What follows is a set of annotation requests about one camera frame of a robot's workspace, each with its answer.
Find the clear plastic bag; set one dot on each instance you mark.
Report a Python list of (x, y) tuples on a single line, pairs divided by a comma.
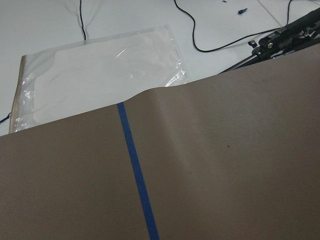
[(79, 77)]

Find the black clamp tool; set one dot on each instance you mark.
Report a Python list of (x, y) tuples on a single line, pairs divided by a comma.
[(297, 35)]

